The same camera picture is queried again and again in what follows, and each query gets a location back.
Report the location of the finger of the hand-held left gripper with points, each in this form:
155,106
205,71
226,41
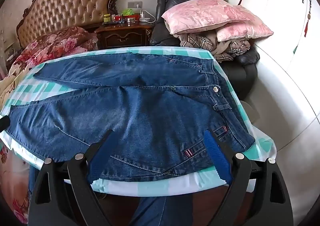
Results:
3,123

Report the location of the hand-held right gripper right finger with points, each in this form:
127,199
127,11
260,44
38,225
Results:
215,157

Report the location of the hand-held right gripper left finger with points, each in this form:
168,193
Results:
100,152

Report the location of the blue denim pants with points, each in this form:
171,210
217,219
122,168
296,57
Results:
150,106

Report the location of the teal white checked tablecloth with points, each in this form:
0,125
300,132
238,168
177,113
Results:
260,146

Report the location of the person's leg in jeans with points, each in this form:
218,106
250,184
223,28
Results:
155,211

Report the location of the red floral quilt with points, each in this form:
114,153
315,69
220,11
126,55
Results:
55,43

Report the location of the beige plaid blanket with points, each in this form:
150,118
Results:
200,40

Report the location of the dark wooden nightstand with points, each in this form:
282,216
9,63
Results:
122,35

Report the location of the small pink floral pillow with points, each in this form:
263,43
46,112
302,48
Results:
245,32

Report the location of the tufted tan carved headboard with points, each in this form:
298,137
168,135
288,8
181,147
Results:
67,8

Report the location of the yellow-green jar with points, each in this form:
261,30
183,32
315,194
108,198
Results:
107,17

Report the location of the red box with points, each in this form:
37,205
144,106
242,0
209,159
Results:
118,18

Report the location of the green plastic bag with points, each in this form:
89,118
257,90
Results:
128,12

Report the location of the large pink floral pillow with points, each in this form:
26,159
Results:
205,13

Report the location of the black leather armchair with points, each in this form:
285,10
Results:
165,0

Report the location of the white wardrobe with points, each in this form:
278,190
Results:
275,3

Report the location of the long red tassel ornament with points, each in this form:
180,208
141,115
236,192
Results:
307,15

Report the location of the grey wall socket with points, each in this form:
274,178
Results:
135,4

